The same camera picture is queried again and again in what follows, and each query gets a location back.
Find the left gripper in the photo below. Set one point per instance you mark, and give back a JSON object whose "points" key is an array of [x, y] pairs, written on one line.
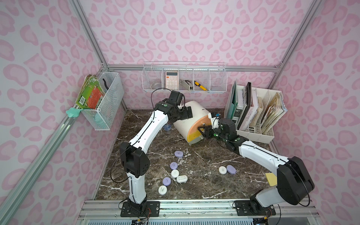
{"points": [[186, 113]]}

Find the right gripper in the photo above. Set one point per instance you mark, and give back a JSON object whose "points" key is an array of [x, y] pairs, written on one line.
{"points": [[207, 132]]}

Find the orange top drawer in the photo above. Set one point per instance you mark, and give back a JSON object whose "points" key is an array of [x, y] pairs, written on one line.
{"points": [[199, 121]]}

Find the white drawer cabinet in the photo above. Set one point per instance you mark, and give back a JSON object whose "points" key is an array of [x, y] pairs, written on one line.
{"points": [[188, 128]]}

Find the yellow drawer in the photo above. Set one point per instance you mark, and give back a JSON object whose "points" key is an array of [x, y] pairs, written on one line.
{"points": [[194, 137]]}

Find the white earphone case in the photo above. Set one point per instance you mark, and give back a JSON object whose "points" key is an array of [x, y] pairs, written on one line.
{"points": [[162, 190], [222, 170], [182, 179], [175, 173]]}

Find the purple earphone case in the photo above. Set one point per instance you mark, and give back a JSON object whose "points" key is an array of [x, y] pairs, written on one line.
{"points": [[166, 181], [173, 165], [231, 169], [179, 154]]}

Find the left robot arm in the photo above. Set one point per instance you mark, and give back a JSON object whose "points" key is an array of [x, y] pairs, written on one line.
{"points": [[134, 157]]}

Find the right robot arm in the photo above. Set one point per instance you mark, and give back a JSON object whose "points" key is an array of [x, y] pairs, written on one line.
{"points": [[294, 182]]}

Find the grey stapler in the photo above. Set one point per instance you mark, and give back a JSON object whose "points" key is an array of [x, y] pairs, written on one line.
{"points": [[187, 85]]}

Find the clear tape roll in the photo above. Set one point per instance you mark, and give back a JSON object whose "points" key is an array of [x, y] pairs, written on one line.
{"points": [[156, 85]]}

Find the pink white calculator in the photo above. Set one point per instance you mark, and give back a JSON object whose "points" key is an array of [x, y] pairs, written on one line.
{"points": [[172, 80]]}

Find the white file organizer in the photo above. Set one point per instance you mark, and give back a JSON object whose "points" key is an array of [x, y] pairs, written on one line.
{"points": [[255, 111]]}

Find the yellow sticky note pad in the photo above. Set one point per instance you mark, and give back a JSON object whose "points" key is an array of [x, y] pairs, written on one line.
{"points": [[272, 179]]}

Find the green red booklet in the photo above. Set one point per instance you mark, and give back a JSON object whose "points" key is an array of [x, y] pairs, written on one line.
{"points": [[91, 94]]}

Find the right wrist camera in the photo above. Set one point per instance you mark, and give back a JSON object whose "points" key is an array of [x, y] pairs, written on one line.
{"points": [[214, 117]]}

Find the white wire wall shelf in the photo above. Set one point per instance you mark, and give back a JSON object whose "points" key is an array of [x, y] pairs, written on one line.
{"points": [[213, 76]]}

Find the white mesh wall basket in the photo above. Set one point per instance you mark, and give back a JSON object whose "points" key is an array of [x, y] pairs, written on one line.
{"points": [[102, 118]]}

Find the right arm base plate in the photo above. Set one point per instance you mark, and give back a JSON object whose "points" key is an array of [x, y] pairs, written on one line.
{"points": [[252, 208]]}

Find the mint green wall hook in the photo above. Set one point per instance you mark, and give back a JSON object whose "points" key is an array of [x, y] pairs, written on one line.
{"points": [[73, 112]]}

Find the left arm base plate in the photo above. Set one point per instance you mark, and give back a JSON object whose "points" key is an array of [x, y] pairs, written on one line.
{"points": [[147, 209]]}

